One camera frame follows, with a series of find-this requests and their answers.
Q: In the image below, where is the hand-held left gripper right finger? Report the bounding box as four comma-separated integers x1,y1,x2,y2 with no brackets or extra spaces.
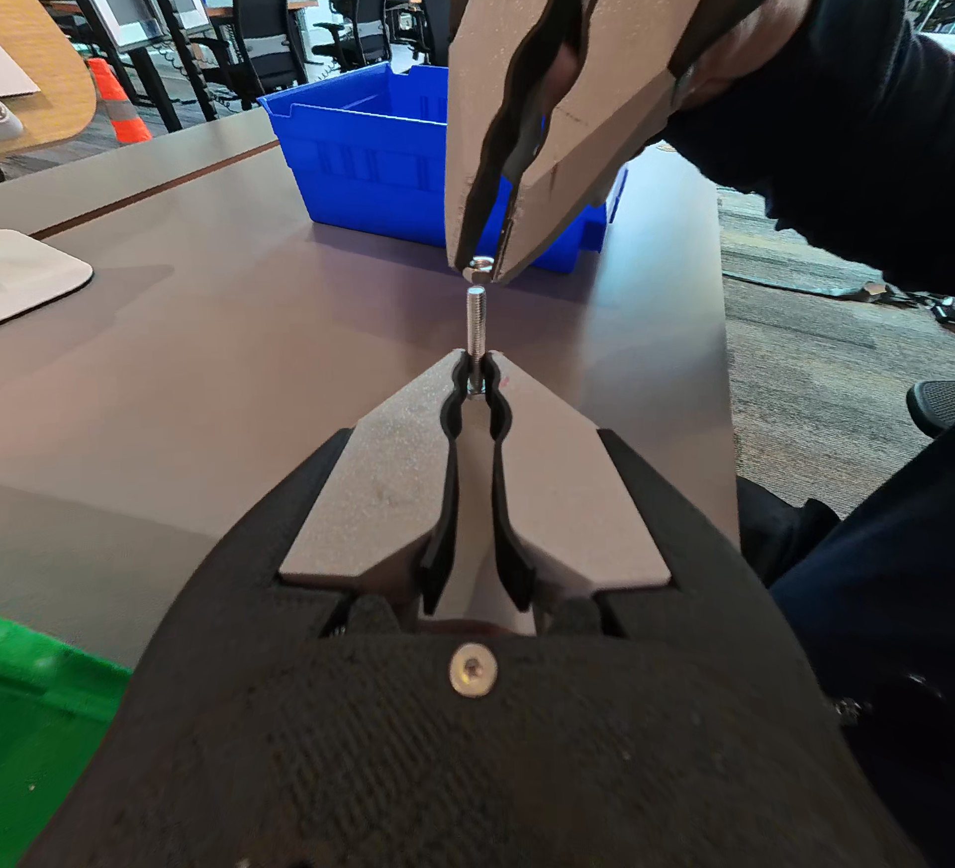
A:
481,350,671,615

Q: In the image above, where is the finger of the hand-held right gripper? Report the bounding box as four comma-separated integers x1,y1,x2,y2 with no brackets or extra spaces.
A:
494,0,749,286
445,0,580,270

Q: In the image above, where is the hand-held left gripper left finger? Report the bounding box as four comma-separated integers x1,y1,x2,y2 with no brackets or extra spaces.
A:
278,348,478,617

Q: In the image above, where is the silver metal bolt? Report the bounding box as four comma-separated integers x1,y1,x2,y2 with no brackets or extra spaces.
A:
466,286,489,399

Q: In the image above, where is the person's right forearm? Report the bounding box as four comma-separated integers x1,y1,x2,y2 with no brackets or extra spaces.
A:
660,0,955,294

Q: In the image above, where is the person's right hand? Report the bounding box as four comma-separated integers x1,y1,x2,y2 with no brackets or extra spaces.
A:
671,0,833,114

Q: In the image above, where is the blue plastic bin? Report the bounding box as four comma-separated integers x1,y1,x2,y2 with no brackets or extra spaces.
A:
257,62,629,277

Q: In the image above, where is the person's leg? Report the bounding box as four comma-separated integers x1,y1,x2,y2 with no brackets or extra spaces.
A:
739,428,955,868

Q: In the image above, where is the orange traffic cone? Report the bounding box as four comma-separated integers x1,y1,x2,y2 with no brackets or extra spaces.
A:
87,57,154,144

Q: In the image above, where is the white monitor base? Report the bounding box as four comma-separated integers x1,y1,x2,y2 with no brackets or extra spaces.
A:
0,228,95,324

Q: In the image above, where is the green plastic bin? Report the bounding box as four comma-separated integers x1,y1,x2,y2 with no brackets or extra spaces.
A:
0,618,134,868

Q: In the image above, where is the wooden rounded table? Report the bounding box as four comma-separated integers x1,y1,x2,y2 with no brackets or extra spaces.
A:
0,0,98,157

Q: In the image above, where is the white flat device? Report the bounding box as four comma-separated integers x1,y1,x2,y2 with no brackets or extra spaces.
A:
0,47,42,97

